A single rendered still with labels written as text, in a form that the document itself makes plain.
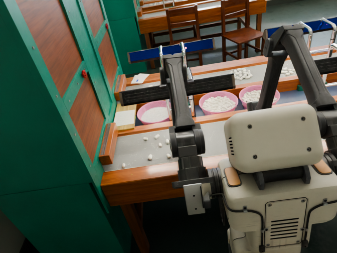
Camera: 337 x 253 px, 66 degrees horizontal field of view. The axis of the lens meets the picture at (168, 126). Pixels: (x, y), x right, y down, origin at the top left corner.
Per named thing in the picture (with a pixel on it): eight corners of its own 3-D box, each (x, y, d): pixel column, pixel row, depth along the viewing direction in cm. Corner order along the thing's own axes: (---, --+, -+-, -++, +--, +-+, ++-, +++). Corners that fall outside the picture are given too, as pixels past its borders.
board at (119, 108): (134, 129, 171) (134, 127, 170) (112, 132, 172) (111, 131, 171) (137, 102, 197) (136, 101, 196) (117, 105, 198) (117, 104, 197)
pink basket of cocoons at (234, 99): (245, 114, 179) (246, 103, 173) (212, 128, 173) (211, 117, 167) (224, 98, 199) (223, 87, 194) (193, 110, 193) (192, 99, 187)
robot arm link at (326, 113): (335, 141, 72) (353, 138, 72) (324, 106, 75) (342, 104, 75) (315, 147, 81) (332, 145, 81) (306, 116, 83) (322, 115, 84)
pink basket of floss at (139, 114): (183, 118, 187) (182, 107, 181) (157, 138, 174) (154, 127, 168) (158, 107, 203) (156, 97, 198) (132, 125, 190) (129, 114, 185)
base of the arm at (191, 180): (172, 187, 72) (215, 181, 71) (168, 158, 74) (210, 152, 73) (174, 188, 80) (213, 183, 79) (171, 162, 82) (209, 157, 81)
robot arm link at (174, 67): (157, 46, 99) (183, 43, 100) (160, 72, 111) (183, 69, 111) (171, 150, 75) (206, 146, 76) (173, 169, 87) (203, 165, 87)
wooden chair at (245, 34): (238, 76, 360) (239, 5, 305) (221, 65, 394) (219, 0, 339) (265, 66, 369) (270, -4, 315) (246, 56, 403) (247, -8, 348)
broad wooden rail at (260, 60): (331, 70, 225) (336, 49, 214) (126, 103, 235) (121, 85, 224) (324, 64, 234) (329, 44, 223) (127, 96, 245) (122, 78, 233)
